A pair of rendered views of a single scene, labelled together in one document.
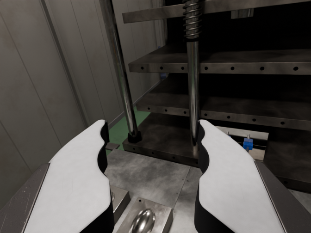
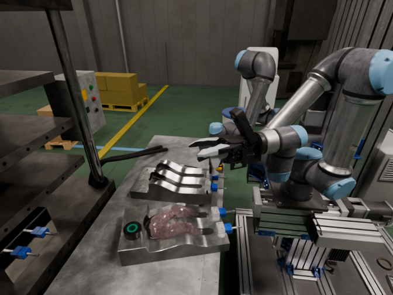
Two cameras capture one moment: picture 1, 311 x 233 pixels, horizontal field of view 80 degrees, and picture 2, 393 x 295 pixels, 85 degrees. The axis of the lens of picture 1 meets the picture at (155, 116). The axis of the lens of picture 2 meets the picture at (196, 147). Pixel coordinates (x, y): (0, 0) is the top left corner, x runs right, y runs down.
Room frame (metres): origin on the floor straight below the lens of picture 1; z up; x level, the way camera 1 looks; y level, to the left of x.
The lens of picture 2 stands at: (0.29, 0.48, 1.75)
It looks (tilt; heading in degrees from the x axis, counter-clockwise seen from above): 30 degrees down; 249
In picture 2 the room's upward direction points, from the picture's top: straight up
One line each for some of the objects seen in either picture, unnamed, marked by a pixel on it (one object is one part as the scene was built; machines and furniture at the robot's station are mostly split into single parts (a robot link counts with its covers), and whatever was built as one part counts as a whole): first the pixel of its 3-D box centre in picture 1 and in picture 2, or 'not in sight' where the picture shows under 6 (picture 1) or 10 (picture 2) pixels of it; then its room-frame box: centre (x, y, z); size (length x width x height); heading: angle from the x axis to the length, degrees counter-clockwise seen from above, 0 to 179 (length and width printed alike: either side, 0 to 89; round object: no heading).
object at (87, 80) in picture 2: not in sight; (96, 169); (0.53, -1.14, 0.73); 0.30 x 0.22 x 1.47; 61
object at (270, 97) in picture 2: not in sight; (257, 86); (-2.33, -3.03, 0.70); 0.71 x 0.63 x 1.40; 60
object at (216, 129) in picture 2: not in sight; (216, 133); (-0.22, -0.53, 1.20); 0.09 x 0.08 x 0.11; 18
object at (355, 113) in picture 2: not in sight; (347, 133); (-0.45, 0.03, 1.41); 0.15 x 0.12 x 0.55; 88
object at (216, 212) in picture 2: not in sight; (223, 212); (-0.15, -0.26, 0.85); 0.13 x 0.05 x 0.05; 168
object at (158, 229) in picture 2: not in sight; (175, 220); (0.12, -0.26, 0.90); 0.26 x 0.18 x 0.08; 168
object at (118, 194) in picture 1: (106, 206); not in sight; (0.52, 0.26, 0.83); 0.17 x 0.13 x 0.06; 151
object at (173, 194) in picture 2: not in sight; (174, 180); (0.02, -0.61, 0.87); 0.50 x 0.26 x 0.14; 151
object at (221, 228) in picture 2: not in sight; (229, 228); (-0.13, -0.16, 0.85); 0.13 x 0.05 x 0.05; 168
